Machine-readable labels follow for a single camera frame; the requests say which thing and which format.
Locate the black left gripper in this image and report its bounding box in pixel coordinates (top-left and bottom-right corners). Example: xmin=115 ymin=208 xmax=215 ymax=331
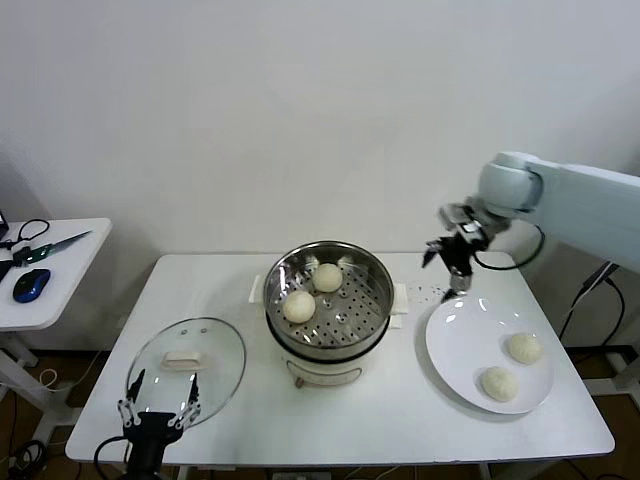
xmin=117 ymin=368 xmax=203 ymax=480

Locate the blue computer mouse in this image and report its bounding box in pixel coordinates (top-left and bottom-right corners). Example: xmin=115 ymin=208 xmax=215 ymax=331
xmin=12 ymin=267 xmax=53 ymax=304

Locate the white electric cooker pot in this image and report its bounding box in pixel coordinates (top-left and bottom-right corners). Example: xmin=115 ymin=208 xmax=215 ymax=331
xmin=248 ymin=274 xmax=411 ymax=390

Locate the black cable with adapter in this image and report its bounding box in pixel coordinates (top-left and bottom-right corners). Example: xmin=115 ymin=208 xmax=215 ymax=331
xmin=558 ymin=259 xmax=627 ymax=351

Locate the small white side table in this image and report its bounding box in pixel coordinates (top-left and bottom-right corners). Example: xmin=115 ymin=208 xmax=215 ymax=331
xmin=0 ymin=217 xmax=114 ymax=446

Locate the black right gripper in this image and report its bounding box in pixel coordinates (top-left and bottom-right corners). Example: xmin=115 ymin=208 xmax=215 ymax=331
xmin=422 ymin=231 xmax=489 ymax=305

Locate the white floor cable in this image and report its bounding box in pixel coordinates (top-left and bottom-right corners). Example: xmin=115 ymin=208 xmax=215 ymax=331
xmin=38 ymin=349 xmax=109 ymax=394

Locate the perforated stainless steamer basket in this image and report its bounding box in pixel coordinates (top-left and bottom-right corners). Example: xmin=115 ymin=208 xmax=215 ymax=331
xmin=263 ymin=241 xmax=395 ymax=351

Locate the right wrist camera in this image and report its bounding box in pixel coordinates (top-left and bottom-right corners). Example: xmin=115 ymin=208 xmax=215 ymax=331
xmin=437 ymin=202 xmax=475 ymax=232

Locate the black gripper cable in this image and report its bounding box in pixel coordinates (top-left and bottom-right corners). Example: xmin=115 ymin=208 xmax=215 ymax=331
xmin=94 ymin=436 xmax=132 ymax=480
xmin=472 ymin=222 xmax=546 ymax=271

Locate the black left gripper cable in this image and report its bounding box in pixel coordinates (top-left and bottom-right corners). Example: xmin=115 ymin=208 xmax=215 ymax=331
xmin=94 ymin=436 xmax=132 ymax=480

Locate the glass lid with white handle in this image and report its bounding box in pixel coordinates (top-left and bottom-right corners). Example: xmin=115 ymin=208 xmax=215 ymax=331
xmin=127 ymin=316 xmax=247 ymax=431

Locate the thin black cable loop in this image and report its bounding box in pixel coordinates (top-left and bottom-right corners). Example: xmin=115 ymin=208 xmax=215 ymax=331
xmin=0 ymin=218 xmax=50 ymax=251

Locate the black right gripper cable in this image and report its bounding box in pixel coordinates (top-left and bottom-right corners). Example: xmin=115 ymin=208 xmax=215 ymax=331
xmin=472 ymin=222 xmax=546 ymax=271

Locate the black floor cable bundle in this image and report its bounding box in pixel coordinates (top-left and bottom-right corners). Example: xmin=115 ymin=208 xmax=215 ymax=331
xmin=0 ymin=438 xmax=49 ymax=474

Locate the white steamed baozi bun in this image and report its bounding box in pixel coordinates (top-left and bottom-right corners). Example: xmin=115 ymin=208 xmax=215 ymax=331
xmin=481 ymin=366 xmax=519 ymax=403
xmin=312 ymin=263 xmax=344 ymax=293
xmin=283 ymin=291 xmax=317 ymax=324
xmin=508 ymin=332 xmax=544 ymax=365

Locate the large white plate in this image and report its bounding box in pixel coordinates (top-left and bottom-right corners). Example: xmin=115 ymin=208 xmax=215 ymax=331
xmin=425 ymin=297 xmax=555 ymax=414

